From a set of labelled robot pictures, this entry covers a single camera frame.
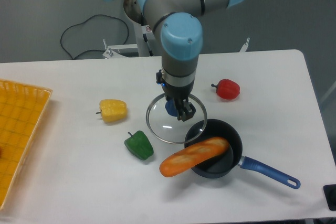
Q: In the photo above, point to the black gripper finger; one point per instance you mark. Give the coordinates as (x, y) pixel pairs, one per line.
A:
(188, 110)
(178, 104)

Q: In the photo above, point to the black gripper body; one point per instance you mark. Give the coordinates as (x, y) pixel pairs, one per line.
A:
(176, 84)

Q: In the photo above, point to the glass pot lid blue knob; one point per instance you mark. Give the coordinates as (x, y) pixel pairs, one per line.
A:
(162, 120)

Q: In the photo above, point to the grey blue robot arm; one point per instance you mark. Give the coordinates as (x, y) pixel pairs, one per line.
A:
(179, 34)

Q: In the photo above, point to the orange toy baguette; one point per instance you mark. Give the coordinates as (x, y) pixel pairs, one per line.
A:
(193, 155)

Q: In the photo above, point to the red toy bell pepper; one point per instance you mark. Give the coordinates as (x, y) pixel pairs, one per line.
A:
(227, 89)

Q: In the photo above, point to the green toy bell pepper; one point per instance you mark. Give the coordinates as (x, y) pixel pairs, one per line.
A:
(139, 145)

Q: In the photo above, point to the yellow toy bell pepper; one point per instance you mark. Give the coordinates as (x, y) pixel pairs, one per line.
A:
(112, 110)

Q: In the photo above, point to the yellow plastic basket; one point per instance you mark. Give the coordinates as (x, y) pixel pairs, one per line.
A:
(22, 107)

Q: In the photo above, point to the black device at table edge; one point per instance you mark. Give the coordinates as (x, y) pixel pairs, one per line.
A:
(330, 196)

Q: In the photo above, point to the dark pot blue handle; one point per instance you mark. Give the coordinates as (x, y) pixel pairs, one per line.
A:
(222, 164)

